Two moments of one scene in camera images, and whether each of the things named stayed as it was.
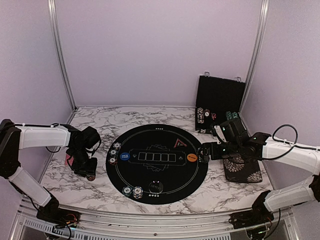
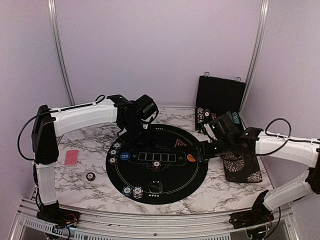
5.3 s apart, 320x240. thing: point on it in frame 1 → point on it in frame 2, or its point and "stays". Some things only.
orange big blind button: x=191 y=157 stays
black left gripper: x=90 y=170 → x=143 y=142
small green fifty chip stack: x=113 y=152 stays
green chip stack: x=127 y=190 stays
